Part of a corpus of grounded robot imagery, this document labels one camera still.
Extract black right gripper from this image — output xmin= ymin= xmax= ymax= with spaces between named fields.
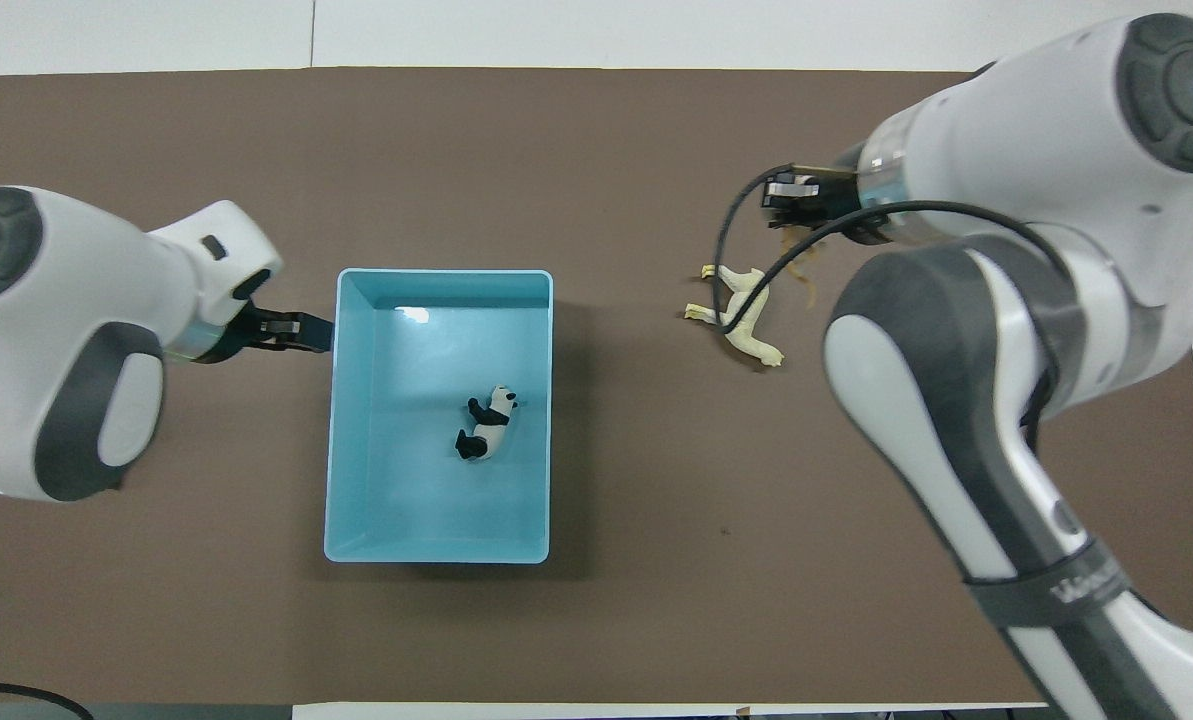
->
xmin=762 ymin=160 xmax=889 ymax=247

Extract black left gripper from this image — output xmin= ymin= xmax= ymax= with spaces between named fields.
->
xmin=194 ymin=296 xmax=336 ymax=365

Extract orange striped tiger toy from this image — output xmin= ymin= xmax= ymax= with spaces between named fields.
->
xmin=778 ymin=224 xmax=841 ymax=308

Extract cream horse toy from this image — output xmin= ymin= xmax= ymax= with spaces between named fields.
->
xmin=683 ymin=263 xmax=786 ymax=369

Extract black and white panda toy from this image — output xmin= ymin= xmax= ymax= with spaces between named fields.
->
xmin=454 ymin=384 xmax=520 ymax=463

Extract light blue storage box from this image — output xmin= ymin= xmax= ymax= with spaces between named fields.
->
xmin=323 ymin=267 xmax=555 ymax=566

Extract brown table mat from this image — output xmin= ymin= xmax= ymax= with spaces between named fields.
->
xmin=0 ymin=66 xmax=1193 ymax=705

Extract black left base cable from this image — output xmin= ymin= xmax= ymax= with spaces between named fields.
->
xmin=0 ymin=679 xmax=95 ymax=720

